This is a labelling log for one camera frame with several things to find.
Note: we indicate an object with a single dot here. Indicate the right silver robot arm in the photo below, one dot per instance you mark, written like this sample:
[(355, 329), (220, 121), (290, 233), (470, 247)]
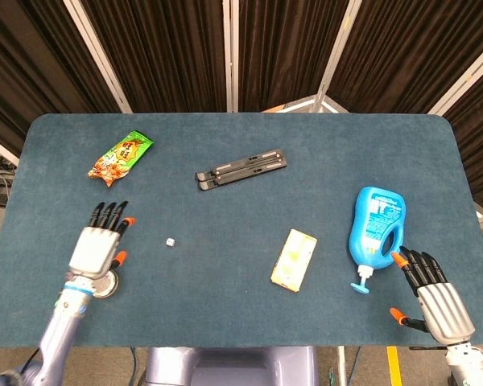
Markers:
[(467, 364)]

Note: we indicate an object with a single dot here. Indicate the green orange snack bag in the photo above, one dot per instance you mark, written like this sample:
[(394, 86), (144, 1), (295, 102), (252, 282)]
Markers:
[(118, 158)]

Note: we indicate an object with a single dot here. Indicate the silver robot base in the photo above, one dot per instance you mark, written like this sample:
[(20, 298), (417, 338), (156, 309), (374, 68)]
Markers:
[(229, 366)]

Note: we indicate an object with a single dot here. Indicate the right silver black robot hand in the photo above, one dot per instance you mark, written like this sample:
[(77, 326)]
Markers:
[(440, 305)]

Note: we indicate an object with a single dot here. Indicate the black folding screen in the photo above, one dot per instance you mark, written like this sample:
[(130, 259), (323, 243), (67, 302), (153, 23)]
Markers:
[(241, 52)]

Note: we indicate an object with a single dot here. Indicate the blue felt table cover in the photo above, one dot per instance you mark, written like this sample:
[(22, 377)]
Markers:
[(241, 209)]

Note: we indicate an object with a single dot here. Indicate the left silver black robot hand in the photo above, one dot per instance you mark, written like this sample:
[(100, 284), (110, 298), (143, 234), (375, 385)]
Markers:
[(92, 249)]

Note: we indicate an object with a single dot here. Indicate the blue detergent bottle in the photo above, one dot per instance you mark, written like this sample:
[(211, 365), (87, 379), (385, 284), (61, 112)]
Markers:
[(376, 233)]

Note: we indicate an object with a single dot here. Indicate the black folding stand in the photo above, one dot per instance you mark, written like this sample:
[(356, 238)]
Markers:
[(241, 168)]

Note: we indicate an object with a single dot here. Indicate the yellow white flat box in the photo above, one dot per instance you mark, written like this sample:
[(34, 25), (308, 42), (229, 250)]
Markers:
[(294, 260)]

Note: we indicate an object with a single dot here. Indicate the small white die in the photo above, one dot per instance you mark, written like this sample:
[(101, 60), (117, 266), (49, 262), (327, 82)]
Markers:
[(170, 242)]

